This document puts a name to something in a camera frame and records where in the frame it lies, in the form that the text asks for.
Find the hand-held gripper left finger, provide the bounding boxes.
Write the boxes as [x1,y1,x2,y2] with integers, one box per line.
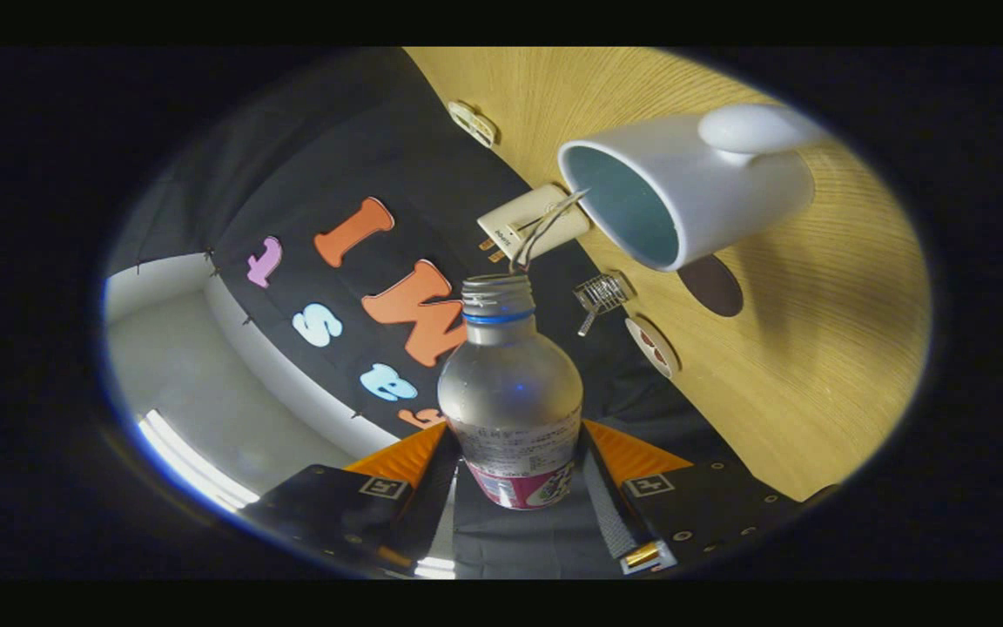
[245,422,461,580]

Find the white divided snack tray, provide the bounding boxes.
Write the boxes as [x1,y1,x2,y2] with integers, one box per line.
[447,100,499,148]

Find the wooden table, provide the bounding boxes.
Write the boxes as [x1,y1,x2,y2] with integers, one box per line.
[404,47,933,503]

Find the white oval plate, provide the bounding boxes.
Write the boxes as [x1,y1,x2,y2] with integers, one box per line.
[624,315,682,380]

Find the black backdrop cloth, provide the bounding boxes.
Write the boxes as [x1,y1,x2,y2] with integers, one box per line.
[105,48,755,580]

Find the white cup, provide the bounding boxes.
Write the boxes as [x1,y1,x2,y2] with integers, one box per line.
[557,104,825,273]

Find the dark brown round coaster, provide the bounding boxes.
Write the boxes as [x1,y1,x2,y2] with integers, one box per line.
[677,254,744,318]

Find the white toaster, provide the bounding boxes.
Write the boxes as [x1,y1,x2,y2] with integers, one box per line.
[476,183,593,264]

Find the wire mesh basket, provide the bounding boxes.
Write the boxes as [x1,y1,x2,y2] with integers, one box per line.
[573,272,635,316]

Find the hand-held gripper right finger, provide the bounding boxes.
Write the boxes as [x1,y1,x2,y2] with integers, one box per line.
[582,420,842,576]

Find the silver juice bottle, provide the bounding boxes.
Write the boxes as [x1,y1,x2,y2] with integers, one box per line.
[437,273,584,511]

